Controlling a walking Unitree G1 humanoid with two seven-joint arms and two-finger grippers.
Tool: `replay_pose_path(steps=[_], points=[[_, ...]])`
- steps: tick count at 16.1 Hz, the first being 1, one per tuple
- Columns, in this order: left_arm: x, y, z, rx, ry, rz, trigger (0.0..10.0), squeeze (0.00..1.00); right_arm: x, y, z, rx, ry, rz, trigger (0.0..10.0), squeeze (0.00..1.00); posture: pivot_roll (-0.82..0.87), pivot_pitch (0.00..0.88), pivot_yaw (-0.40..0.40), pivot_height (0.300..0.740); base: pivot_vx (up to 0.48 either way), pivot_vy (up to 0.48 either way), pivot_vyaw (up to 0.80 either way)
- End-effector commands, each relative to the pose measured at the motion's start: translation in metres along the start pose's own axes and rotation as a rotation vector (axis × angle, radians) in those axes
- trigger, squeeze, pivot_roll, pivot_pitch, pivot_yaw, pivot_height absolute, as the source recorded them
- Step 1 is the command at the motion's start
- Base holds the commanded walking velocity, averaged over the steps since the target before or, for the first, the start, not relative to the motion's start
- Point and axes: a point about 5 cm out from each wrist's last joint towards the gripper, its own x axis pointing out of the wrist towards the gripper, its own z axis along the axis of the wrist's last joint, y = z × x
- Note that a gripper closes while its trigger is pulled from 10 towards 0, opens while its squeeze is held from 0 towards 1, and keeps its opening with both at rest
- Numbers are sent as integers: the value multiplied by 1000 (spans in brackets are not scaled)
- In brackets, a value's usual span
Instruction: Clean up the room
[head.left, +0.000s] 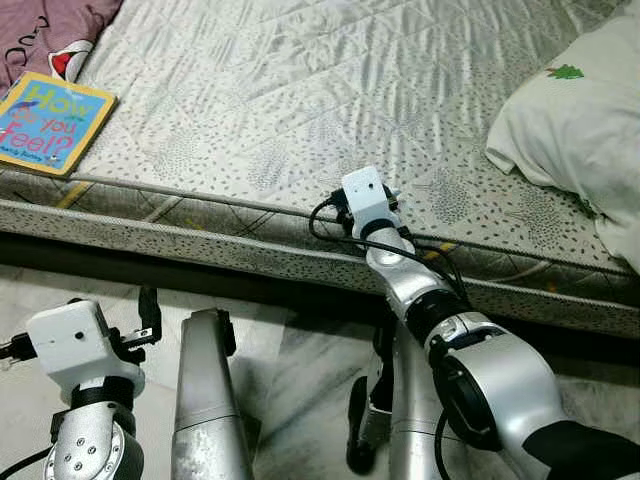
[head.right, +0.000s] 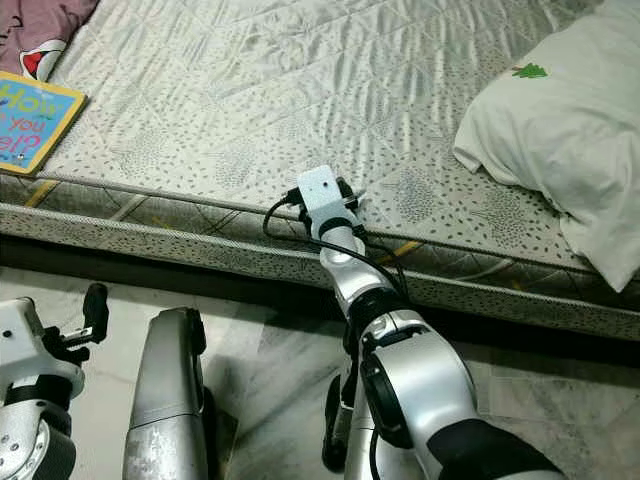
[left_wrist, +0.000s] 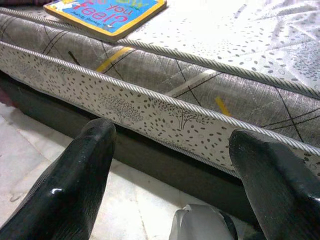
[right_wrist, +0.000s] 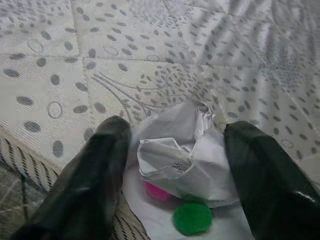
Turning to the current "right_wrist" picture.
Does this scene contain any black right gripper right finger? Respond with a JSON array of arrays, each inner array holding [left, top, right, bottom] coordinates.
[[224, 120, 320, 240]]

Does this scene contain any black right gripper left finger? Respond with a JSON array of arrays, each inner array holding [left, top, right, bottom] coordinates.
[[11, 115, 133, 240]]

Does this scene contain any white paper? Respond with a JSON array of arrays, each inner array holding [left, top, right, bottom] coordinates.
[[136, 101, 241, 208]]

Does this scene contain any white plastic sheet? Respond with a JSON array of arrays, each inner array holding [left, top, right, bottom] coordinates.
[[121, 124, 254, 240]]

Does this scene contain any pink pom-pom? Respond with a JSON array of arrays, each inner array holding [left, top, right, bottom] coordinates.
[[144, 181, 174, 203]]

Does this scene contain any green pom-pom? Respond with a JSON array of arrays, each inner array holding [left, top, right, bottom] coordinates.
[[171, 201, 214, 237]]

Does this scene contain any white patterned mattress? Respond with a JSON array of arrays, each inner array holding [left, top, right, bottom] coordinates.
[[0, 0, 320, 240]]

